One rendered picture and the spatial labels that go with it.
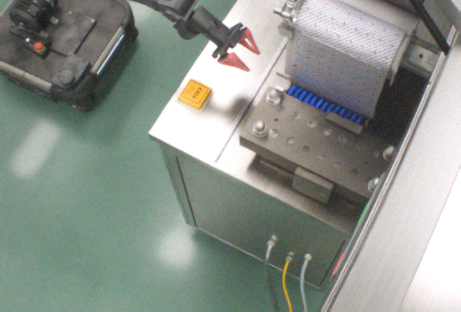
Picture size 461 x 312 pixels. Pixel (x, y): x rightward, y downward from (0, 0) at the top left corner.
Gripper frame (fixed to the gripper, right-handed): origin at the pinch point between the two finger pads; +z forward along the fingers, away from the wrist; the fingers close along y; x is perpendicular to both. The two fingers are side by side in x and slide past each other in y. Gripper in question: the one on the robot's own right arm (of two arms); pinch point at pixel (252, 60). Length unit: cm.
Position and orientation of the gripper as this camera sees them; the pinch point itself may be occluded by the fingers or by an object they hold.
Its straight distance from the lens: 164.2
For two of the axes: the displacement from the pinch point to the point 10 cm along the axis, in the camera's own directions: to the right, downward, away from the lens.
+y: -4.9, 8.0, -3.5
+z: 7.6, 5.9, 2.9
